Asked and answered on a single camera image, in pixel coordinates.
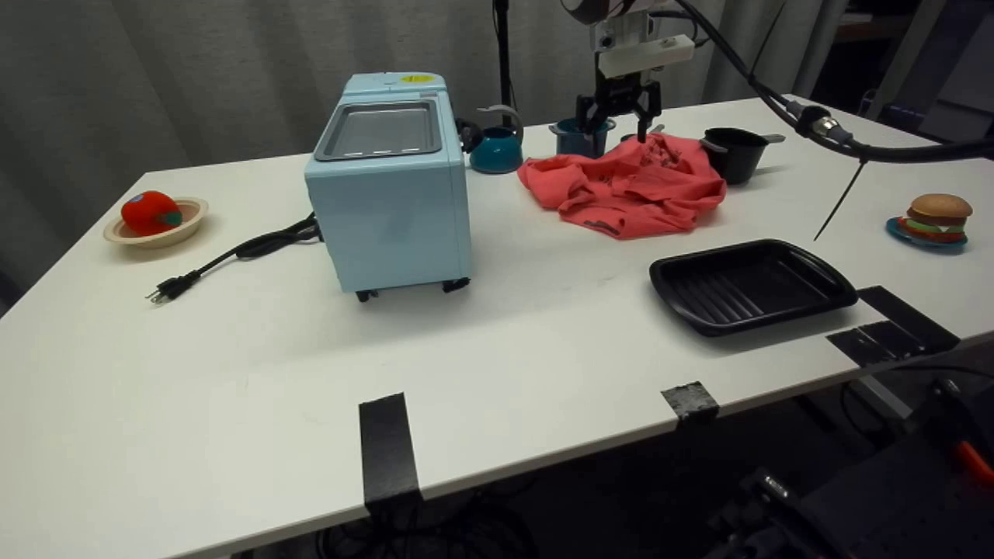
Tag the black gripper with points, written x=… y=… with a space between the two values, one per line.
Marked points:
x=621 y=93

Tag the red printed shirt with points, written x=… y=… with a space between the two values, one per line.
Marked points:
x=631 y=192

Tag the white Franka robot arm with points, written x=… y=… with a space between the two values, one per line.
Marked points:
x=622 y=16

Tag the teal toy pot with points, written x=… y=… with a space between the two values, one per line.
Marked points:
x=567 y=139

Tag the black ridged grill tray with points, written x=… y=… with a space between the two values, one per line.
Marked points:
x=749 y=285

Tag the light blue toaster oven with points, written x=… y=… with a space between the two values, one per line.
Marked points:
x=393 y=206

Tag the small blue plate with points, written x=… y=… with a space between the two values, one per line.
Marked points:
x=922 y=242

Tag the toy burger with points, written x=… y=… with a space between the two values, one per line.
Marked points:
x=940 y=217

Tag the red toy tomato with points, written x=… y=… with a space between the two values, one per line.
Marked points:
x=151 y=213

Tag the red fruit on plate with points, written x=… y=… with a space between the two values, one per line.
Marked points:
x=157 y=238

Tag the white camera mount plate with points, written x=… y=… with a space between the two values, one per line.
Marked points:
x=647 y=55

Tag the black camera tripod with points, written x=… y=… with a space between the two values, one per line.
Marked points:
x=501 y=52

